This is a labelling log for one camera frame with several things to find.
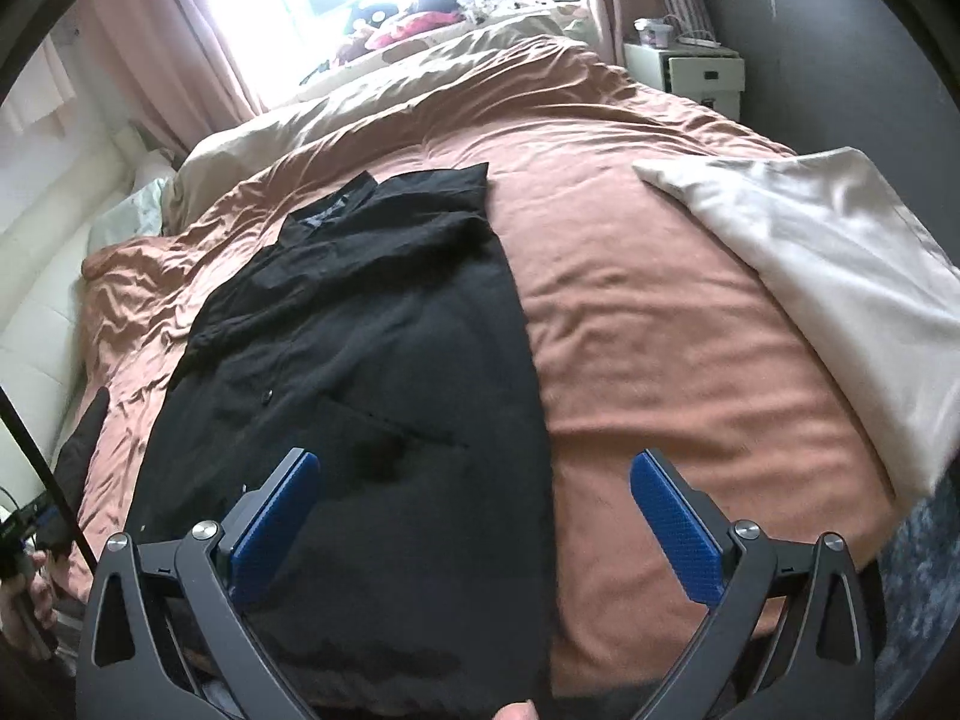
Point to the dark shaggy rug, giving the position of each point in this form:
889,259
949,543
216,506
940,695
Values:
919,573

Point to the light green pillow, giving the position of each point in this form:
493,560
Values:
139,214

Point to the black round-eyed plush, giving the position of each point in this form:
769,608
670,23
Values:
368,17

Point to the folded beige cloth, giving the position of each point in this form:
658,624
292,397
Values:
864,281

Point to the white cup on cabinet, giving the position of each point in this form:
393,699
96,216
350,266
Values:
655,32

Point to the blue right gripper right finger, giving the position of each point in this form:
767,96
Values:
691,530

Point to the person's right hand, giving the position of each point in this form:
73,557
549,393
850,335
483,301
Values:
524,710

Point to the white bedside cabinet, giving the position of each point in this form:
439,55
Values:
713,77

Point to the cream padded headboard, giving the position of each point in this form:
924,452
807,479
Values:
42,289

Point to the pink plush toy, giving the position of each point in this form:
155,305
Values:
400,27

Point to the black button-up jacket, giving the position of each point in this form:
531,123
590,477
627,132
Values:
381,332

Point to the left pink curtain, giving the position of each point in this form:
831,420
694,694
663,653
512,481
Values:
172,65

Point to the brown bed duvet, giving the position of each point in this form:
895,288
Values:
644,330

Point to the person's left hand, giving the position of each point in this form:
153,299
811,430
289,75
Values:
38,590

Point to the dark garment on bed edge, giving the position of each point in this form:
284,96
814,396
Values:
76,453

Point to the beige blanket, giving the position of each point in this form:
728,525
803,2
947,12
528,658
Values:
368,86

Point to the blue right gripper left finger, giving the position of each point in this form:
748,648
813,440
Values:
258,532

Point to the hanging cream cloth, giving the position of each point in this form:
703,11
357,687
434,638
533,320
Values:
42,89

